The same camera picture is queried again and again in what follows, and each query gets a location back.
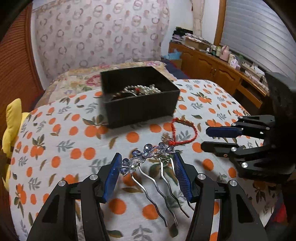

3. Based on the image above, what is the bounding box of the blue crystal hair comb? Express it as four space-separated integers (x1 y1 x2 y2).
120 142 190 227

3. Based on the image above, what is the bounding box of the white pearl necklace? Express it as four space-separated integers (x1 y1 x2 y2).
111 84 162 100

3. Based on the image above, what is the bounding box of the black jewelry box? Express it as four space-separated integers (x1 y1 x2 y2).
100 66 180 128

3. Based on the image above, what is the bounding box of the wooden dresser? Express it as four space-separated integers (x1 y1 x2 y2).
169 42 269 112

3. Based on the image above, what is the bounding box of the pink bottle on dresser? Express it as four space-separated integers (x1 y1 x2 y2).
220 45 230 62

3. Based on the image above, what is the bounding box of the orange print bedspread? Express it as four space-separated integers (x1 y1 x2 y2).
9 79 276 240

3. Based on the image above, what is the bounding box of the window roller blind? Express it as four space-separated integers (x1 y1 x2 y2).
221 0 295 80

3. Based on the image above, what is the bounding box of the clutter pile on dresser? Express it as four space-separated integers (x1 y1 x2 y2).
171 27 211 50

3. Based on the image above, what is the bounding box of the yellow plush toy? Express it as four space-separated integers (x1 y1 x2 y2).
1 98 29 192

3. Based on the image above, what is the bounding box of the cream curtain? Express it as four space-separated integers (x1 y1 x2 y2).
191 0 205 37

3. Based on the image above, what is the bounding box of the wooden slatted panel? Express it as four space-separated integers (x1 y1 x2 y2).
0 4 45 130

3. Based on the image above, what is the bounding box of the patterned headboard cushion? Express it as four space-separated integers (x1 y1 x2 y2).
33 1 170 80

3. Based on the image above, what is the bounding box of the red beaded bracelet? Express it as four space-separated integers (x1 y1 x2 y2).
167 117 199 147

